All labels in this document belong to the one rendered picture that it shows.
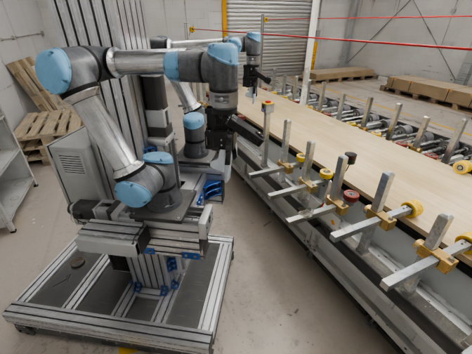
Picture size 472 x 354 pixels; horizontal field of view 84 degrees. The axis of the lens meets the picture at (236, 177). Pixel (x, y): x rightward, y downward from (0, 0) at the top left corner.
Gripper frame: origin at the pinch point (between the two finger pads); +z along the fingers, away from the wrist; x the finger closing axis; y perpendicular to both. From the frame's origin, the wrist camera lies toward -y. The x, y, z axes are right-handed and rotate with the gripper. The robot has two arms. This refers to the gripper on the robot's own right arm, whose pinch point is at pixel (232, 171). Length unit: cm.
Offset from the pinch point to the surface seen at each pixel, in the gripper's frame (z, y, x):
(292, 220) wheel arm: 46, -25, -34
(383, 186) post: 21, -60, -33
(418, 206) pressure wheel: 35, -82, -40
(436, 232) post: 27, -74, -12
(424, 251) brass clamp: 36, -73, -12
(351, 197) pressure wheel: 41, -56, -53
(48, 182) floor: 132, 258, -167
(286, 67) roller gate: 104, -45, -967
